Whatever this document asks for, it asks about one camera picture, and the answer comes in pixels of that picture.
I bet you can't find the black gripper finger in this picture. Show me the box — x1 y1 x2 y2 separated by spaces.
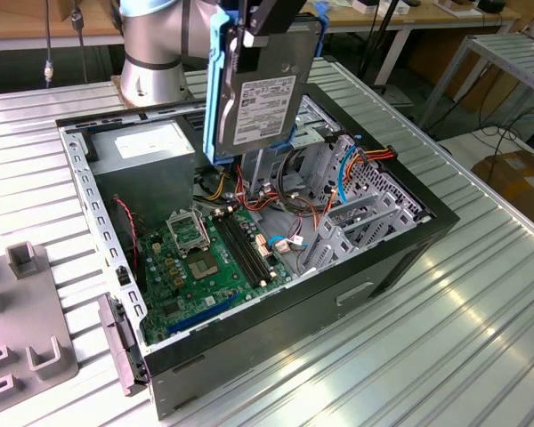
238 0 307 75
221 0 253 22

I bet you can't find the hard disk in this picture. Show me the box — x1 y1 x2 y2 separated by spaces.
202 0 330 166

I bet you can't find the red yellow power wire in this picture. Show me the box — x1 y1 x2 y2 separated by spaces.
360 148 398 165

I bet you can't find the grey metal disk bay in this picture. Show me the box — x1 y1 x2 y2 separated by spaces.
300 186 431 279

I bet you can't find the wooden desk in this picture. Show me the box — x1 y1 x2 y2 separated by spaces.
311 0 522 88

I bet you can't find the silver perforated drive cage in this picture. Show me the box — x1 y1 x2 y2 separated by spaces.
239 93 344 205

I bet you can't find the grey power supply unit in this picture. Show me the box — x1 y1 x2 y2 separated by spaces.
88 119 197 228

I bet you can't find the metal socket cover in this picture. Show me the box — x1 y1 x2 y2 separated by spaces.
166 207 211 257

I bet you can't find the black RAM slot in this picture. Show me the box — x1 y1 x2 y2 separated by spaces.
218 213 265 286
231 211 276 281
212 213 260 288
224 212 271 284

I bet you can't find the metal slat side table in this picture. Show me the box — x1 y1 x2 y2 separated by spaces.
420 33 534 130

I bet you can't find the CPU socket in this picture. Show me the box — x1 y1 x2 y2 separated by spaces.
186 252 224 282

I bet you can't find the green motherboard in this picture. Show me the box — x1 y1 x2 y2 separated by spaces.
137 206 295 346

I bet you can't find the brown cardboard box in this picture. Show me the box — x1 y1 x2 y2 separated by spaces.
471 149 534 226

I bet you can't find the blue expansion slot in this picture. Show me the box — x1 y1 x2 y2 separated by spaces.
166 289 240 335

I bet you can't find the black open PC case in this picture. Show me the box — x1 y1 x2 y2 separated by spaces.
55 82 460 422

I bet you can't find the grey parts rack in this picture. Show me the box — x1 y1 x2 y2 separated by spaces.
0 242 80 408

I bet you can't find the black hanging cable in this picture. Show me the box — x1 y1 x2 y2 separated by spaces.
43 0 55 86
69 0 89 85

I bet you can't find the blue flat data wire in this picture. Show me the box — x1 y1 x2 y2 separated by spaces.
266 144 362 251

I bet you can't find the orange red wire bundle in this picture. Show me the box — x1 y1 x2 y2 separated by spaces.
195 164 330 232

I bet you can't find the red black fan wire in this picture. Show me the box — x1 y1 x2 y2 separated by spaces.
112 194 142 279

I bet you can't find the grey rear case bracket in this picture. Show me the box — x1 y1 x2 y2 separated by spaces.
96 294 150 398

